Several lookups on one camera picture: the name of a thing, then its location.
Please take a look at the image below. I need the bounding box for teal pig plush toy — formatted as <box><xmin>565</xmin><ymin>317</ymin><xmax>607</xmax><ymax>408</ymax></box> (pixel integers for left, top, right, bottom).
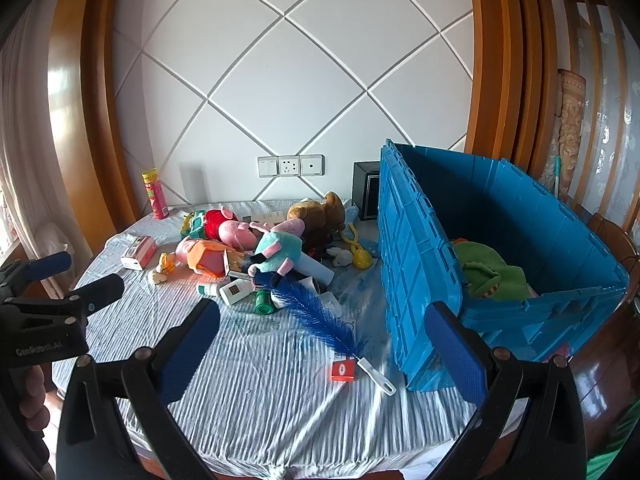
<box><xmin>248</xmin><ymin>232</ymin><xmax>305</xmax><ymax>277</ymax></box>

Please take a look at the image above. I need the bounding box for teal and yellow plastic toy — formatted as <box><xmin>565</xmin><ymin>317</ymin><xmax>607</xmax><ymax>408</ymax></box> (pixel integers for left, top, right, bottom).
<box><xmin>180</xmin><ymin>211</ymin><xmax>207</xmax><ymax>240</ymax></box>

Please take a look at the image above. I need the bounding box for sheer patterned curtain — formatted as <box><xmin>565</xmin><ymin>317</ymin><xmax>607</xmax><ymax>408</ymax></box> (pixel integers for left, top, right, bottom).
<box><xmin>575</xmin><ymin>0</ymin><xmax>640</xmax><ymax>241</ymax></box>

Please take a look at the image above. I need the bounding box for black box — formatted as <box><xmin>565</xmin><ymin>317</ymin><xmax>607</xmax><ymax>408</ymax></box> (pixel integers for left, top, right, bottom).
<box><xmin>351</xmin><ymin>161</ymin><xmax>382</xmax><ymax>221</ymax></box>

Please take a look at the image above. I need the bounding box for blue plastic crate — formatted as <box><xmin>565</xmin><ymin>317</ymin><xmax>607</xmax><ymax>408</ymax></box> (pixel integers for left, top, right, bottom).
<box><xmin>377</xmin><ymin>139</ymin><xmax>630</xmax><ymax>393</ymax></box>

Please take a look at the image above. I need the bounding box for person's left hand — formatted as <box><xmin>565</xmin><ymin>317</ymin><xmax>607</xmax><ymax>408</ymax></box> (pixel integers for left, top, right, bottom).
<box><xmin>18</xmin><ymin>364</ymin><xmax>52</xmax><ymax>458</ymax></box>

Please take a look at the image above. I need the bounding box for white and pink box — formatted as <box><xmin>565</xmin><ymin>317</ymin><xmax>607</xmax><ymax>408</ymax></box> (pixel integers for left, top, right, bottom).
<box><xmin>120</xmin><ymin>234</ymin><xmax>158</xmax><ymax>272</ymax></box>

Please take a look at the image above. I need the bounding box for green cloth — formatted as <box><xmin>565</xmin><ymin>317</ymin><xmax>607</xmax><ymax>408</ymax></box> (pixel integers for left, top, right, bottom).
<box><xmin>587</xmin><ymin>399</ymin><xmax>640</xmax><ymax>480</ymax></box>

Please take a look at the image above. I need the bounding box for pink chip can yellow lid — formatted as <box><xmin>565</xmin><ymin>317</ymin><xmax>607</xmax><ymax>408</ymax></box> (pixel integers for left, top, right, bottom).
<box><xmin>141</xmin><ymin>169</ymin><xmax>171</xmax><ymax>221</ymax></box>

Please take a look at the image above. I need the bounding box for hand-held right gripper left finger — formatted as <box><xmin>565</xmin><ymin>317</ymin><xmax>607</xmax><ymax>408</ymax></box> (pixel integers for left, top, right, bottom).
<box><xmin>56</xmin><ymin>299</ymin><xmax>221</xmax><ymax>480</ymax></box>

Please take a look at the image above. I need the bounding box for white tube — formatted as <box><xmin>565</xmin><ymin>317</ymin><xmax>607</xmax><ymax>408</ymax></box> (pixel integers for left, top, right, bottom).
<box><xmin>297</xmin><ymin>252</ymin><xmax>335</xmax><ymax>286</ymax></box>

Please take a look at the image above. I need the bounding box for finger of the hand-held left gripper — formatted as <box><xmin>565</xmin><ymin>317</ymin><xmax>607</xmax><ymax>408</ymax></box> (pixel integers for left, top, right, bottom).
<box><xmin>50</xmin><ymin>273</ymin><xmax>125</xmax><ymax>319</ymax></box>
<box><xmin>0</xmin><ymin>252</ymin><xmax>73</xmax><ymax>306</ymax></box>

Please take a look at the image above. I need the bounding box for white bottle brown label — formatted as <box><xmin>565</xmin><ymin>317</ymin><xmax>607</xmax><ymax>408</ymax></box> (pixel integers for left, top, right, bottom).
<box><xmin>218</xmin><ymin>279</ymin><xmax>256</xmax><ymax>306</ymax></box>

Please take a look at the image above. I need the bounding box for white curtain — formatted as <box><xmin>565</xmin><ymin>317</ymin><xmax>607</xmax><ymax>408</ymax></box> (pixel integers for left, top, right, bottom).
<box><xmin>0</xmin><ymin>22</ymin><xmax>68</xmax><ymax>263</ymax></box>

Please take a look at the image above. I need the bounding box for small yellow white toy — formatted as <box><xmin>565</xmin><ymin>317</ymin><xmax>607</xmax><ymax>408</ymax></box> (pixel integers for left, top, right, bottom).
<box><xmin>149</xmin><ymin>252</ymin><xmax>179</xmax><ymax>285</ymax></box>

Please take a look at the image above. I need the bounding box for small red box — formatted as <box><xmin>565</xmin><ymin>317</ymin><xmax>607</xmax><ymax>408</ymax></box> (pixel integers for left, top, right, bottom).
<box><xmin>330</xmin><ymin>357</ymin><xmax>359</xmax><ymax>382</ymax></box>

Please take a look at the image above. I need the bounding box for green plush toy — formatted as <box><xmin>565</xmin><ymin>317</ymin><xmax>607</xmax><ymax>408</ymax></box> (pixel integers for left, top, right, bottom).
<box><xmin>450</xmin><ymin>239</ymin><xmax>532</xmax><ymax>304</ymax></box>

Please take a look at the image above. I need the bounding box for orange and pink plush toy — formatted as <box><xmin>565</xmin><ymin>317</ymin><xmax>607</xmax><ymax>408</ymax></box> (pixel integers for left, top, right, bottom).
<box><xmin>175</xmin><ymin>237</ymin><xmax>229</xmax><ymax>279</ymax></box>

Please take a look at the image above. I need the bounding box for blue feather brush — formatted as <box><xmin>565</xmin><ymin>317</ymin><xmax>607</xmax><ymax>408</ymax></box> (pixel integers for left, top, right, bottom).
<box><xmin>270</xmin><ymin>277</ymin><xmax>397</xmax><ymax>396</ymax></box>

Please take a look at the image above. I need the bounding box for brown bear plush toy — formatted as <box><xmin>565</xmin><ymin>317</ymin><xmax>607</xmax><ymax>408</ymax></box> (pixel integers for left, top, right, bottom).
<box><xmin>287</xmin><ymin>191</ymin><xmax>347</xmax><ymax>241</ymax></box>

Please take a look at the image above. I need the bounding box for rolled patterned rug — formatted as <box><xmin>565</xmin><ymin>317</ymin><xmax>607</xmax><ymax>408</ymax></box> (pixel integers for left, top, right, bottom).
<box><xmin>544</xmin><ymin>68</ymin><xmax>587</xmax><ymax>197</ymax></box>

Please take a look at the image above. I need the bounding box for red pig plush toy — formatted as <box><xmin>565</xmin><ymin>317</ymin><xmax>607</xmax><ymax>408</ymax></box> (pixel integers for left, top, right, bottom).
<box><xmin>202</xmin><ymin>207</ymin><xmax>241</xmax><ymax>241</ymax></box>

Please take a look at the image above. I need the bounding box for striped white tablecloth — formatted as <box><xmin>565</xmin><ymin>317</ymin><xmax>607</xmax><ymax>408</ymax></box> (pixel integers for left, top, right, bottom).
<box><xmin>52</xmin><ymin>199</ymin><xmax>482</xmax><ymax>480</ymax></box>

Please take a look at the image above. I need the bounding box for pink pig plush toy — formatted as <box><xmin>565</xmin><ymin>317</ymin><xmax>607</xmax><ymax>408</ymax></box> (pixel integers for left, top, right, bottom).
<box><xmin>218</xmin><ymin>218</ymin><xmax>306</xmax><ymax>251</ymax></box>

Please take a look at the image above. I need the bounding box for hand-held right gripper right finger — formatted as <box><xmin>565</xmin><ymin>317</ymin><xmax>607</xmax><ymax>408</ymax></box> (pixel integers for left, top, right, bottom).
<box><xmin>424</xmin><ymin>301</ymin><xmax>589</xmax><ymax>480</ymax></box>

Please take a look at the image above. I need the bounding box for wooden chair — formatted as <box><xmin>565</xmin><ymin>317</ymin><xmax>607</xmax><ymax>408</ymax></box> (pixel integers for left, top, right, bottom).
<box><xmin>574</xmin><ymin>204</ymin><xmax>640</xmax><ymax>282</ymax></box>

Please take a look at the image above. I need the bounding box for wooden desktop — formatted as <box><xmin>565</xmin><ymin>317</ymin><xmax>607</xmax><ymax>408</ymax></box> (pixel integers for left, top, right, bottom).
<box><xmin>560</xmin><ymin>292</ymin><xmax>640</xmax><ymax>421</ymax></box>

